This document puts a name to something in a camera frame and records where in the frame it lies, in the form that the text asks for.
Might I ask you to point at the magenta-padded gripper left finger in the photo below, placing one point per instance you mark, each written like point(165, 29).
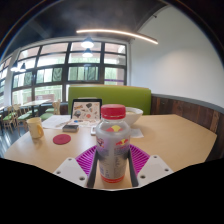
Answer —
point(71, 170)

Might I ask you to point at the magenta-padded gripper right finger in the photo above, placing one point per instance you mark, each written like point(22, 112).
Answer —
point(155, 168)

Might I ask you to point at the red-capped clear drink bottle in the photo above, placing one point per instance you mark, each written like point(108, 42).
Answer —
point(112, 146)

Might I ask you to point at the flat round red coaster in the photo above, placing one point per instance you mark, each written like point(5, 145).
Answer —
point(61, 139)

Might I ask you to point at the small white calculator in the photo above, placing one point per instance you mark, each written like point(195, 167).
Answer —
point(93, 130)

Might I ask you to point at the white bowl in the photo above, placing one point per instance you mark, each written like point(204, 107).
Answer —
point(135, 116)

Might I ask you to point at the black tablet with stickers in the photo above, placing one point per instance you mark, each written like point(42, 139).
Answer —
point(86, 110)

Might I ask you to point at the green upholstered bench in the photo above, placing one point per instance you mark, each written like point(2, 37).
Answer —
point(133, 98)

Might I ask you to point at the wooden chairs with green seats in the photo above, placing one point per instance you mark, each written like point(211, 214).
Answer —
point(18, 116)

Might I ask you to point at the wooden dining table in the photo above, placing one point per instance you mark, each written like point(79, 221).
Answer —
point(35, 102)

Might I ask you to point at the hanging pendant lamps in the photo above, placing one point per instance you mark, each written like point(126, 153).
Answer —
point(87, 43)

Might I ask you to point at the long curved ceiling light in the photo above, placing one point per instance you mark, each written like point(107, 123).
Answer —
point(116, 32)

